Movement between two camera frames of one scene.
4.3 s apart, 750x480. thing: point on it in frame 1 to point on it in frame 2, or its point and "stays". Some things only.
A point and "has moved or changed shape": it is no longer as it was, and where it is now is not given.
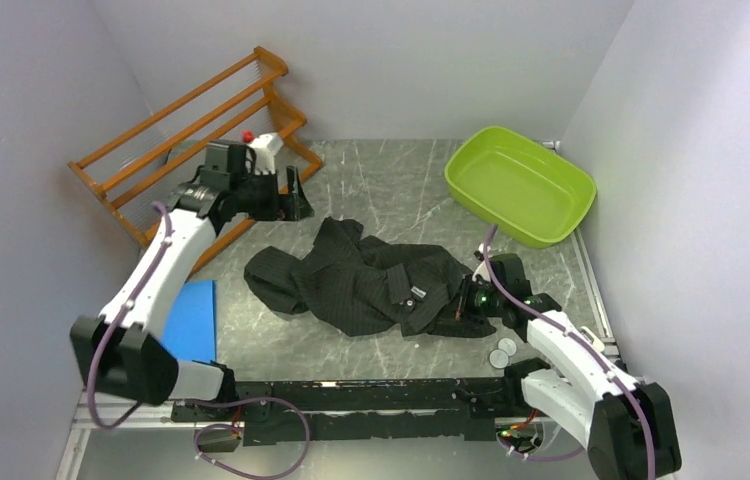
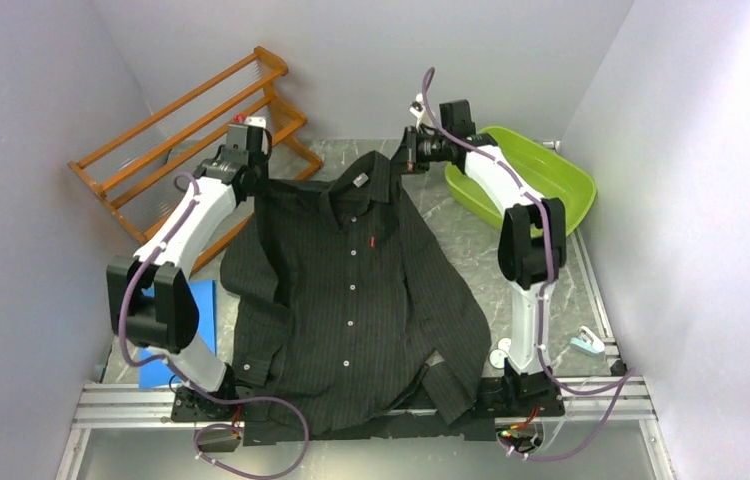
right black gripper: [465, 287] to [407, 160]
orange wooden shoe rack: [135, 169] stays
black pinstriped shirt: [365, 280] has moved or changed shape
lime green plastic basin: [523, 187] stays
